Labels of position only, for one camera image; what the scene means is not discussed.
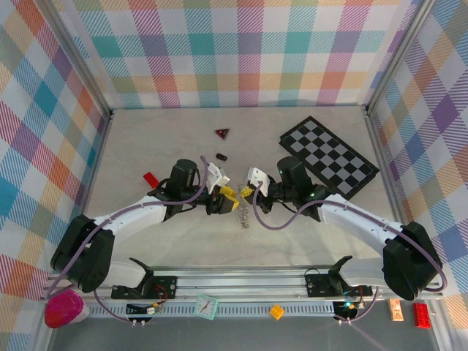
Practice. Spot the small black key fob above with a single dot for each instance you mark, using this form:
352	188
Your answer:
221	157

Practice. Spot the metal keyring bunch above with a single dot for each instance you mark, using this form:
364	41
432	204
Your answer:
244	215

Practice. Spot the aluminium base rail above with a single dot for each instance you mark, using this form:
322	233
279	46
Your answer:
237	281

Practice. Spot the teal toy clock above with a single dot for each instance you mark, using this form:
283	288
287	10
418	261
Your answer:
205	307

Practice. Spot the black grey chessboard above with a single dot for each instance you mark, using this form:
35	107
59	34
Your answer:
329	153

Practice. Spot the red block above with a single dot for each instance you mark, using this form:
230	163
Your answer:
149	178

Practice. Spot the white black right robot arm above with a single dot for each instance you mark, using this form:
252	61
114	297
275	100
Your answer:
358	219

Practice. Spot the pink cup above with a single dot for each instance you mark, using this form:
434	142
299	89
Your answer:
62	309

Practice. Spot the black red triangle piece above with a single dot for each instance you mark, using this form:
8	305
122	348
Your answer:
222	134

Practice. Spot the yellow toy brick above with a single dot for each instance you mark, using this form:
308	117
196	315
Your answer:
276	312

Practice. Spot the aluminium frame side rail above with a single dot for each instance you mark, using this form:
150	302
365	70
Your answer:
96	161
384	164

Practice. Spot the aluminium frame post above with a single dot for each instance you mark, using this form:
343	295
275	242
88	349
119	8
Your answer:
79	58
395	55

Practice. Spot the red toy brick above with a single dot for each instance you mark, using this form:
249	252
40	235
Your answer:
422	315

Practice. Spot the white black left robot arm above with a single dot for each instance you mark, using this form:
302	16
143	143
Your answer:
124	215

